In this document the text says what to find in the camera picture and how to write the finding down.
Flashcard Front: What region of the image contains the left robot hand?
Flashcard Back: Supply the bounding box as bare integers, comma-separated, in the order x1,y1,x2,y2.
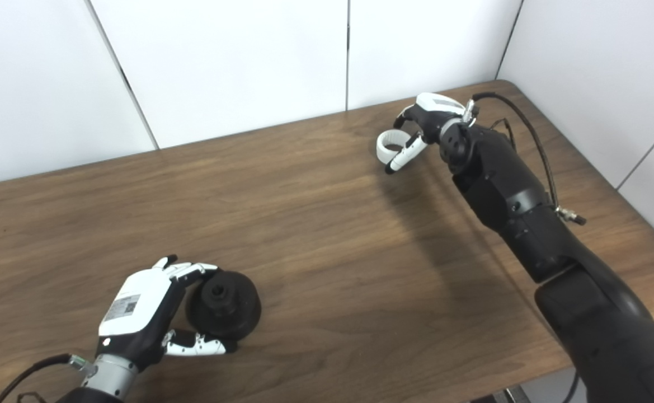
96,255,238,371

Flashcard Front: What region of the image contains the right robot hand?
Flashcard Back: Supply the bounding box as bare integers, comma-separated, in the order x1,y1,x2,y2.
384,92,476,175

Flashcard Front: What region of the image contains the white ring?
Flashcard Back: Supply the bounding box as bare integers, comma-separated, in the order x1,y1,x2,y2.
377,130,417,166

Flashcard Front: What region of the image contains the round black part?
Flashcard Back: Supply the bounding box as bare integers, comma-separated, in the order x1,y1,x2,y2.
186,270,262,341

